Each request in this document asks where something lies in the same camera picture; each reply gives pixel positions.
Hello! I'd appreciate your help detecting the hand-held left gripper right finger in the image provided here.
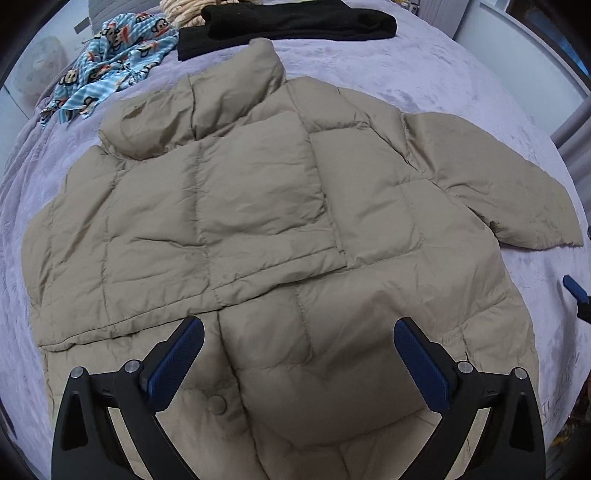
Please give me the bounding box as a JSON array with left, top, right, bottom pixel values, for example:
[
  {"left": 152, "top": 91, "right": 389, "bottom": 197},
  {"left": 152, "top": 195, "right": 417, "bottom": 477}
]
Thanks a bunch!
[{"left": 392, "top": 316, "right": 548, "bottom": 480}]

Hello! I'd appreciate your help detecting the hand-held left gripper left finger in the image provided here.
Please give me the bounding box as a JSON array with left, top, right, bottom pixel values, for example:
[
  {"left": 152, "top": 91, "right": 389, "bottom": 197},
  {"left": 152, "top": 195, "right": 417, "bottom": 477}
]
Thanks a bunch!
[{"left": 51, "top": 316, "right": 206, "bottom": 480}]

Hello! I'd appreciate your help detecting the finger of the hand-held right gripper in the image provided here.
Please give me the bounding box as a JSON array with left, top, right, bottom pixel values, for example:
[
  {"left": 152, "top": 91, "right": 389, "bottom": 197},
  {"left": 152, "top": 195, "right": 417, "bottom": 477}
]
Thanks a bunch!
[{"left": 562, "top": 274, "right": 591, "bottom": 324}]

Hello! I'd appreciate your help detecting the beige puffer jacket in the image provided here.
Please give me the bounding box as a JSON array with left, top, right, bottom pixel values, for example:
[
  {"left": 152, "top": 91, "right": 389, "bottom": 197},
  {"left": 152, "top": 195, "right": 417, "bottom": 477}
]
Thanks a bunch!
[{"left": 23, "top": 38, "right": 583, "bottom": 480}]

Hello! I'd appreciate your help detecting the purple plush blanket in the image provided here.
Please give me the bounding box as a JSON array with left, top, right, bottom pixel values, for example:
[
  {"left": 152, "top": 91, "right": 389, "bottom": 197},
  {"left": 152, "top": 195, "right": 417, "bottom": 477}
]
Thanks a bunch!
[{"left": 0, "top": 0, "right": 591, "bottom": 462}]

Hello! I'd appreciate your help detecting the blue monkey print cloth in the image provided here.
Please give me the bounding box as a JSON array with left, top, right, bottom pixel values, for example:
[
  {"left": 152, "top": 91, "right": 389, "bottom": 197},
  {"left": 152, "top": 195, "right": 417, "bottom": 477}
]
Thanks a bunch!
[{"left": 39, "top": 14, "right": 181, "bottom": 127}]

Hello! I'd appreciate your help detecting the white patterned ball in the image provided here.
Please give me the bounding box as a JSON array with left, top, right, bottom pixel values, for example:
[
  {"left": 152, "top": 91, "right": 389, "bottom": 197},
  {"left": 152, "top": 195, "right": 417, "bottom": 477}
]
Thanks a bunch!
[{"left": 14, "top": 37, "right": 63, "bottom": 97}]

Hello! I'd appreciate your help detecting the peach knitted cloth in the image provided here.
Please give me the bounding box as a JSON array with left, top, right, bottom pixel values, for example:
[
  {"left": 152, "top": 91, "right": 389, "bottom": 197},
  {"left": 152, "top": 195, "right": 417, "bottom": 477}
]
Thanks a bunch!
[{"left": 159, "top": 0, "right": 213, "bottom": 28}]

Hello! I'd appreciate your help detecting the black garment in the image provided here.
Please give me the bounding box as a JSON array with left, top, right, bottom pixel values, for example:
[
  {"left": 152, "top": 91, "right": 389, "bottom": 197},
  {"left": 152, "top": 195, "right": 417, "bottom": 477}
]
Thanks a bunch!
[{"left": 178, "top": 0, "right": 398, "bottom": 62}]

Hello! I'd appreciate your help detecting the grey padded headboard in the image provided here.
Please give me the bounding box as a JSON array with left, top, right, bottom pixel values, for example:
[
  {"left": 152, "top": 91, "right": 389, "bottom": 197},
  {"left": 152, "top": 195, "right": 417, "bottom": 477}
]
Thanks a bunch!
[{"left": 88, "top": 0, "right": 162, "bottom": 28}]

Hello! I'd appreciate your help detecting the white window frame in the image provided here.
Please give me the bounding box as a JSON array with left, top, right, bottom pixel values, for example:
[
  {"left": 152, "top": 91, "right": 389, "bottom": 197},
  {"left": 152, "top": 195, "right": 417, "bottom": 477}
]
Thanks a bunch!
[{"left": 455, "top": 0, "right": 591, "bottom": 139}]

